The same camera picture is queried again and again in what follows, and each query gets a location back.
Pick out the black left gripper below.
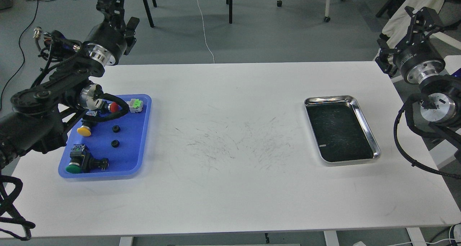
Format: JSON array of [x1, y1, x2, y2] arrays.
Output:
[[84, 0, 140, 67]]

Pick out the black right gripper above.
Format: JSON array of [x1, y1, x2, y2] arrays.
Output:
[[375, 6, 445, 85]]

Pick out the small black gear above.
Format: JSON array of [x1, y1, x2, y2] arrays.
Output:
[[110, 139, 120, 148], [111, 125, 121, 133]]

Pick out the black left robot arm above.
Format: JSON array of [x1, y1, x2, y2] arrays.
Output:
[[1, 0, 139, 169]]

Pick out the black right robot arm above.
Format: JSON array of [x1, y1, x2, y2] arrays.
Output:
[[375, 6, 461, 180]]

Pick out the grey green connector part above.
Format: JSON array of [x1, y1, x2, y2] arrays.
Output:
[[126, 98, 144, 113]]

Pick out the white chair with cloth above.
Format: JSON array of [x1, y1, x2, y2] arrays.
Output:
[[373, 0, 461, 91]]

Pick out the silver metal tray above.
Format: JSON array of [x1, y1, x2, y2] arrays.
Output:
[[304, 95, 381, 165]]

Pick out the black table legs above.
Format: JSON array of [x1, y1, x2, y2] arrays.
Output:
[[142, 0, 234, 30]]

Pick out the blue plastic tray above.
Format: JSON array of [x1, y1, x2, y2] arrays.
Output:
[[58, 94, 152, 180]]

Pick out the red push button switch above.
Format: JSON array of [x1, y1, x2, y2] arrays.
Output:
[[89, 100, 120, 115]]

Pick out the white floor cable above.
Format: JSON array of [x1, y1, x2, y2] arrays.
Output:
[[65, 0, 226, 64]]

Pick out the yellow push button switch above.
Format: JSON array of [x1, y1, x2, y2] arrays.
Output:
[[76, 110, 99, 137]]

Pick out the black floor cable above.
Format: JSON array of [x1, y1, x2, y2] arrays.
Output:
[[0, 0, 65, 106]]

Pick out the green push button switch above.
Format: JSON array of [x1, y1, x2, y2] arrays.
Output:
[[65, 144, 109, 174]]

